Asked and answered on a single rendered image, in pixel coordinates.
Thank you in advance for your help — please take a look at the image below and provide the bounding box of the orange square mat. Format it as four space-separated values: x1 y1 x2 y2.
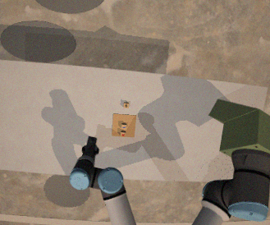
112 113 136 137

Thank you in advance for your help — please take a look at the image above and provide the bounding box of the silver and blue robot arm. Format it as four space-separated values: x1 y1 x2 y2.
70 136 270 225

